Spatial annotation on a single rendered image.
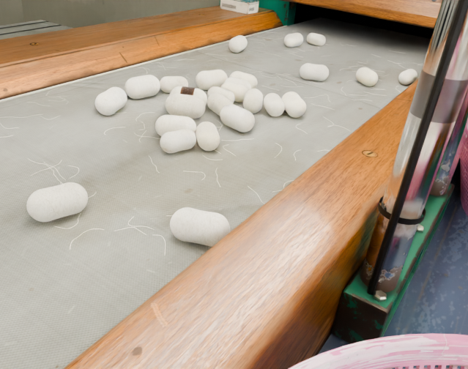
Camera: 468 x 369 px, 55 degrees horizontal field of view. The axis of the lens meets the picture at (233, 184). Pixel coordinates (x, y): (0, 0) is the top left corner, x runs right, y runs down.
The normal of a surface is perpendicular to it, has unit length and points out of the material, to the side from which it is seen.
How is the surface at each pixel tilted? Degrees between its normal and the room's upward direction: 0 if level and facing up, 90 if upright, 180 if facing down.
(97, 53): 45
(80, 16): 90
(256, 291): 0
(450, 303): 0
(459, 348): 75
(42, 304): 0
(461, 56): 90
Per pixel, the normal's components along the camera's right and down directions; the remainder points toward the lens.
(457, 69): -0.13, 0.50
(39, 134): 0.08, -0.86
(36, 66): 0.64, -0.36
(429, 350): 0.12, 0.27
